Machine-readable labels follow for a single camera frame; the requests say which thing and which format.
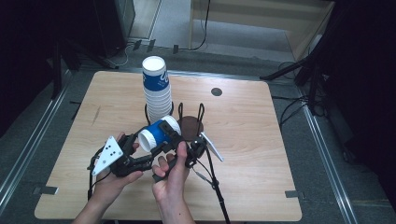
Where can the person's left hand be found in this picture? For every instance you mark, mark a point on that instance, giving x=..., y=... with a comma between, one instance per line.
x=115, y=185

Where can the grey tape strip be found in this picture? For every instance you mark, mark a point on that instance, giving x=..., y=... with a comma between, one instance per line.
x=151, y=45
x=137, y=44
x=175, y=48
x=46, y=189
x=294, y=194

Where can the dark cabinet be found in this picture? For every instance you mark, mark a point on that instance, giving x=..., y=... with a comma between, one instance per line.
x=115, y=28

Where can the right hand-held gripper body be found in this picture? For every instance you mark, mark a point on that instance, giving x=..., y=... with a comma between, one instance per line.
x=197, y=147

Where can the aluminium floor rail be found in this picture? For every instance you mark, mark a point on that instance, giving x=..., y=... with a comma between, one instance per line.
x=330, y=174
x=28, y=155

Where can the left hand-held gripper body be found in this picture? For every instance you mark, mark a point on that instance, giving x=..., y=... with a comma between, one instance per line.
x=107, y=155

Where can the blue white paper cup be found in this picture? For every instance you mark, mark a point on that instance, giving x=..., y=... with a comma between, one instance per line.
x=155, y=133

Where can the black tripod stand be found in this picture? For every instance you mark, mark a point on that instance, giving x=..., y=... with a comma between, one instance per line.
x=286, y=70

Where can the person's right hand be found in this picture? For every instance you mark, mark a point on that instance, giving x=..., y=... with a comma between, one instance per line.
x=172, y=183

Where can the stack of paper cups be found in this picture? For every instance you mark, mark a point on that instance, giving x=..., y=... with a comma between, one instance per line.
x=157, y=93

